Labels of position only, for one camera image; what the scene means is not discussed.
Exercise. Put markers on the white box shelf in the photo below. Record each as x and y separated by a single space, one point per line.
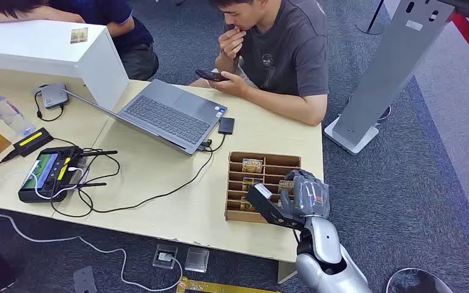
36 44

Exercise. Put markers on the person's left forearm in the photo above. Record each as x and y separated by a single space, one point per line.
283 105

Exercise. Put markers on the square glass floor plate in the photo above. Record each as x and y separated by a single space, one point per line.
197 259

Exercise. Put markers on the wooden table leg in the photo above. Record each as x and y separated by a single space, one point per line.
285 271

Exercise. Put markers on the person's left hand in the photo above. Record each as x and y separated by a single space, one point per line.
232 85

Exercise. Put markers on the clear plastic water bottle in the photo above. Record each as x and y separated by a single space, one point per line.
8 114

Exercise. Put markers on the person in dark blue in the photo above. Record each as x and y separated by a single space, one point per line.
133 40

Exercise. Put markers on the person's right hand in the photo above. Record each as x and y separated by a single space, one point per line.
232 43

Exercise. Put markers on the grey hub adapter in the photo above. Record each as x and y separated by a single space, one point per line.
54 96

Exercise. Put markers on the yellow floor tape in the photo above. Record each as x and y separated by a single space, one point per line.
218 288

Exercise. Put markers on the wooden slotted card holder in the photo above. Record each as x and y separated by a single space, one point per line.
234 216

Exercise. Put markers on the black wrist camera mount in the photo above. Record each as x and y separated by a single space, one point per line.
265 208

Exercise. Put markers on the person's right forearm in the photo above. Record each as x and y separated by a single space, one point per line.
224 65

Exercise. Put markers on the grey floor plate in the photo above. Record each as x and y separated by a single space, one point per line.
85 280

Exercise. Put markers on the small black external drive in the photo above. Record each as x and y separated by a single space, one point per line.
226 125

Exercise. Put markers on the grey open laptop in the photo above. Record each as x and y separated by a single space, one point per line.
169 117

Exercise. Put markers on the black remote controller with screen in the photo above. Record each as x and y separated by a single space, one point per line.
42 174

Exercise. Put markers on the black smartphone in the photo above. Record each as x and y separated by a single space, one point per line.
211 75

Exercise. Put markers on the grey kiosk stand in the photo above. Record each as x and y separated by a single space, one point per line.
388 68

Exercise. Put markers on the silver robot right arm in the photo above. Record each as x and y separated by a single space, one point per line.
325 242

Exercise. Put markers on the black pole stand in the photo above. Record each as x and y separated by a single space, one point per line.
370 26

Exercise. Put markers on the black box with yellow stripe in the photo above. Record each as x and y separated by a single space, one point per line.
32 141

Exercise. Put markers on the clear floor socket box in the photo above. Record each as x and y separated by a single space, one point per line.
165 256

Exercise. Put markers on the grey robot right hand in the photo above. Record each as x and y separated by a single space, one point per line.
311 198

